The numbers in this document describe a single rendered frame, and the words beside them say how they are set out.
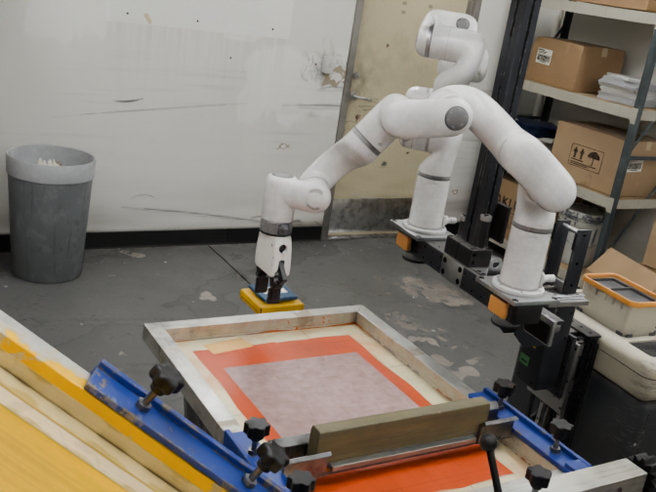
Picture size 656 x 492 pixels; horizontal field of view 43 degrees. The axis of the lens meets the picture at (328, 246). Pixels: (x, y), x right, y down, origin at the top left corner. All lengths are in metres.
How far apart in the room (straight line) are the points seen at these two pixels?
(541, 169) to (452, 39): 0.46
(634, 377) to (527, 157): 0.88
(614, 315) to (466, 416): 1.06
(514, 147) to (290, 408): 0.73
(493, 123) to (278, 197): 0.50
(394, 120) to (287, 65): 3.60
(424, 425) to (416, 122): 0.63
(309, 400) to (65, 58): 3.44
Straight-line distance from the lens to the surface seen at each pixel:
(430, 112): 1.77
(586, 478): 1.53
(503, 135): 1.89
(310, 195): 1.83
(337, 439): 1.45
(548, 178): 1.86
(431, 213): 2.33
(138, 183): 5.14
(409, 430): 1.54
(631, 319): 2.56
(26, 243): 4.59
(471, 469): 1.62
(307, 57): 5.40
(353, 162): 1.90
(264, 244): 1.91
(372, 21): 5.68
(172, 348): 1.79
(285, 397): 1.72
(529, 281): 2.00
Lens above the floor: 1.79
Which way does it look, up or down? 18 degrees down
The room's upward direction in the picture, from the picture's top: 9 degrees clockwise
